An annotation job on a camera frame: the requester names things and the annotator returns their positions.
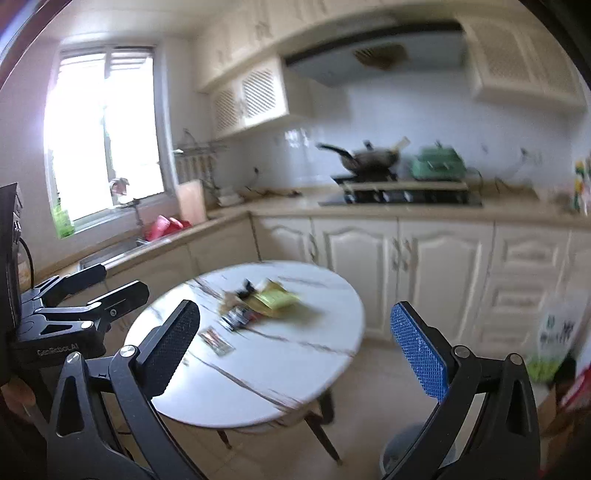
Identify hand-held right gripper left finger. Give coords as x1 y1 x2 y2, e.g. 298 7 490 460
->
46 299 204 480

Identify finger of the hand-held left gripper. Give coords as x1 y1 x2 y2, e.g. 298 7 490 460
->
34 281 151 331
21 263 108 308

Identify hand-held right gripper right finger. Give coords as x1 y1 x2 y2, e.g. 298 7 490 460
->
390 301 541 480

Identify grey waste bin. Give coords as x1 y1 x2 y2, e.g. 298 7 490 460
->
379 424 459 480

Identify silver snack wrapper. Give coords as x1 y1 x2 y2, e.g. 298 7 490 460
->
199 326 234 356

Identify stainless steel sink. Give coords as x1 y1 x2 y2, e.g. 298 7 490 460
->
78 237 149 271

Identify green dish soap bottle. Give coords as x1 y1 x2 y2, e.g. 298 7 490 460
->
51 202 76 239

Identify dark snack packet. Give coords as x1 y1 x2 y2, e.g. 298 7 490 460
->
219 306 260 331

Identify cream lower kitchen cabinets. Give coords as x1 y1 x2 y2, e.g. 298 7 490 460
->
28 215 591 370

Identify cream kitchen cabinets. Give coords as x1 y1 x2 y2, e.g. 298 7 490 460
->
191 0 462 92
28 215 591 370

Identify red plastic dish rack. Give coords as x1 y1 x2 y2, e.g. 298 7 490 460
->
145 214 193 241

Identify yellow green snack wrapper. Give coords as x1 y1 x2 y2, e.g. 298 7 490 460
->
244 279 302 319

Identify round white marble table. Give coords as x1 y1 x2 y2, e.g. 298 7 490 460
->
124 261 367 464

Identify wooden cutting board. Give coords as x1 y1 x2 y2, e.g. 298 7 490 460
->
176 179 208 225

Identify white bag with green print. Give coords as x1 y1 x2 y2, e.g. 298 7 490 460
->
526 290 583 385

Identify stack of white bowls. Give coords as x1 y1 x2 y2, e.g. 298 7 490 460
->
216 185 246 208

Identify cardboard box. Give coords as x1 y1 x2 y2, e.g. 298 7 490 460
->
537 382 579 437

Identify sliding glass window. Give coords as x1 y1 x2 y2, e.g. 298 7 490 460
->
43 45 167 223

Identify black gas stove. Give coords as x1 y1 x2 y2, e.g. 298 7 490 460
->
318 180 484 208

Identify green electric cooking pot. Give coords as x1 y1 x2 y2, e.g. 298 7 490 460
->
409 145 467 182

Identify black wok with lid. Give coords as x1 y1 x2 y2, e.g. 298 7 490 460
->
316 138 412 179

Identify group of condiment bottles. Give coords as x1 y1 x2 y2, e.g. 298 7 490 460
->
571 156 591 216

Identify cream lattice door cabinet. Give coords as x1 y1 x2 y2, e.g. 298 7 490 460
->
209 58 308 139
457 16 588 112

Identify black range hood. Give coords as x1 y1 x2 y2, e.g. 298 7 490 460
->
283 21 467 89

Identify cream upper kitchen cabinets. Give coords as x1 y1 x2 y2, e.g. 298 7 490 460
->
191 0 462 92

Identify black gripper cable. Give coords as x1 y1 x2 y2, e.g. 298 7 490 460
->
16 234 36 289

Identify wall utensil rack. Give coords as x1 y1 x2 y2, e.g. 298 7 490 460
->
172 128 228 186

